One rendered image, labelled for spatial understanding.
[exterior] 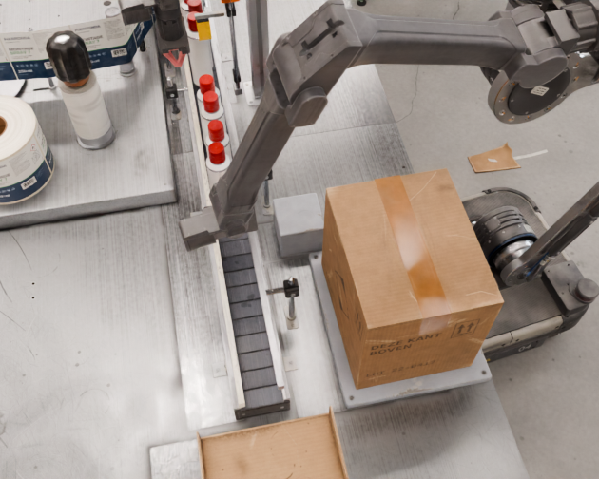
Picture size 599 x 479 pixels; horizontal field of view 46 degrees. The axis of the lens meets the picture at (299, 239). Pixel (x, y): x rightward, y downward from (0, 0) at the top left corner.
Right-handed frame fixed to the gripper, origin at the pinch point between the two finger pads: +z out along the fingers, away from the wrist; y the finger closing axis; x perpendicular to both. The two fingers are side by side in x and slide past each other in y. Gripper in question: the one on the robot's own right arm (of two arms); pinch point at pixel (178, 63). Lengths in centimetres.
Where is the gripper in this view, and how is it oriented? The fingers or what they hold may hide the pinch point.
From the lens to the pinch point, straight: 172.2
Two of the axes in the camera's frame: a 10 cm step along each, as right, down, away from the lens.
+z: 0.0, 5.5, 8.3
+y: 2.0, 8.1, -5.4
